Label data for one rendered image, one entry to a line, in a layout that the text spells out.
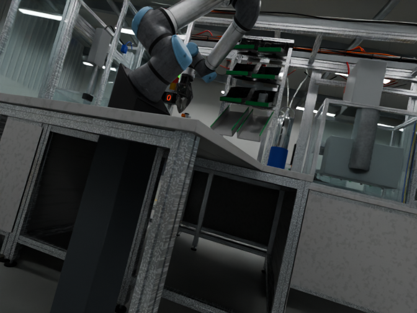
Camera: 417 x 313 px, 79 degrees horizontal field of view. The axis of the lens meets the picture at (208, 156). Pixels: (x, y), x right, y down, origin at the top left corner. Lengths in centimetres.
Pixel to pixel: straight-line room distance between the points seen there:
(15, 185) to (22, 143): 25
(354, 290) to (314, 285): 24
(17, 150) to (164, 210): 141
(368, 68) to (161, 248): 216
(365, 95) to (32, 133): 233
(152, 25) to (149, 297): 87
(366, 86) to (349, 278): 142
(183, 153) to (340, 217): 157
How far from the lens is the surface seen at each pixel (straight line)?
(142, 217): 136
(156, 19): 107
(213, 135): 63
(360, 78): 239
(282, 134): 224
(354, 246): 204
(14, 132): 194
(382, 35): 244
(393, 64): 296
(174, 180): 57
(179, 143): 58
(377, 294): 215
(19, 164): 187
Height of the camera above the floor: 74
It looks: 5 degrees up
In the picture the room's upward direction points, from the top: 14 degrees clockwise
